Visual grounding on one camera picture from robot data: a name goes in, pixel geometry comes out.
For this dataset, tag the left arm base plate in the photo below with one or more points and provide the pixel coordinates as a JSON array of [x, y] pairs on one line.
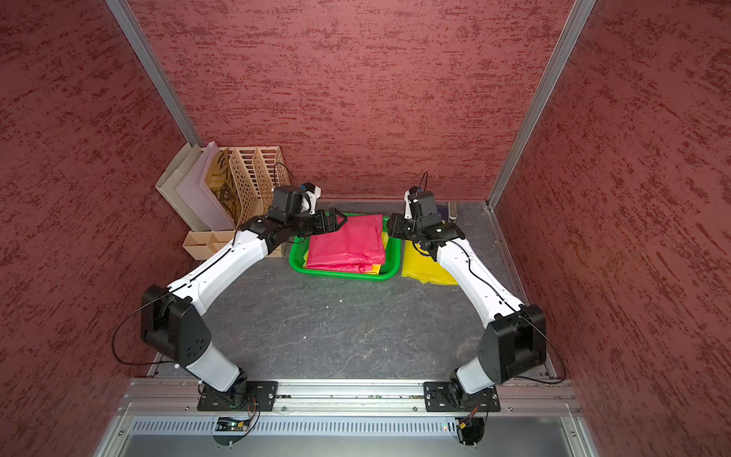
[[251, 396]]

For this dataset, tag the yellow duck raincoat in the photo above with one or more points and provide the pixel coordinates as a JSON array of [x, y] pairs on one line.
[[374, 268]]

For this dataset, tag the left aluminium corner post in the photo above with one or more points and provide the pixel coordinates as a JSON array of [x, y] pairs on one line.
[[129, 25]]

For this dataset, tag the dark blue notebook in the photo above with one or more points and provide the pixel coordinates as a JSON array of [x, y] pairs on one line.
[[443, 212]]

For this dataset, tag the aluminium front rail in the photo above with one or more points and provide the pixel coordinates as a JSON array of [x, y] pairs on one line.
[[351, 397]]

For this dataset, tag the aluminium corner post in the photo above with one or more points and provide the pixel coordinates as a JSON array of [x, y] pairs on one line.
[[574, 25], [129, 25]]

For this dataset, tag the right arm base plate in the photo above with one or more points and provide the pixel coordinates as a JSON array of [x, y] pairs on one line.
[[450, 397]]

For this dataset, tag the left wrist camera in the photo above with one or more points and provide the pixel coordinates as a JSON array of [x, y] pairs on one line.
[[311, 194]]

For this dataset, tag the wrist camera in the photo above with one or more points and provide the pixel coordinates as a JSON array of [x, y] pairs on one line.
[[311, 194], [410, 196]]

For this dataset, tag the green plastic basket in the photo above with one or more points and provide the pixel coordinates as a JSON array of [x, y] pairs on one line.
[[360, 250]]

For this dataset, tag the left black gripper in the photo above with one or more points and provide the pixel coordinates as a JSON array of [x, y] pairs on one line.
[[332, 226]]

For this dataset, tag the beige plastic file organizer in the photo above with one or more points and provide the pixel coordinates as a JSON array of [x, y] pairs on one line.
[[257, 172]]

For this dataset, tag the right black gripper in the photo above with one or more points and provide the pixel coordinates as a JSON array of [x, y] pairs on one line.
[[396, 228]]

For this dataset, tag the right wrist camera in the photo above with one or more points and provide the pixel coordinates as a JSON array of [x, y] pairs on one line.
[[410, 196]]

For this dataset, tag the brown patterned folder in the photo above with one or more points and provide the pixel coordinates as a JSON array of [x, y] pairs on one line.
[[220, 181]]

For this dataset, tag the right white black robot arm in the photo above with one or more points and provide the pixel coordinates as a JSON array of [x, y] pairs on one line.
[[514, 340]]

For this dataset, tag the plain yellow folded raincoat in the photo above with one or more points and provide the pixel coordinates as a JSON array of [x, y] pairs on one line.
[[424, 269]]

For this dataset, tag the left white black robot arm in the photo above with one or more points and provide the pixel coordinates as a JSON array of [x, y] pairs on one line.
[[172, 317]]

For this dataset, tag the right aluminium corner post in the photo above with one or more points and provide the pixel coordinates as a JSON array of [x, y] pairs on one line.
[[574, 25]]

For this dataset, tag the pink raincoat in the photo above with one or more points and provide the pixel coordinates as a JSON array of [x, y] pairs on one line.
[[348, 243]]

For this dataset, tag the lilac folder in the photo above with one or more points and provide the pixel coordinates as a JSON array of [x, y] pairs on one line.
[[203, 212]]

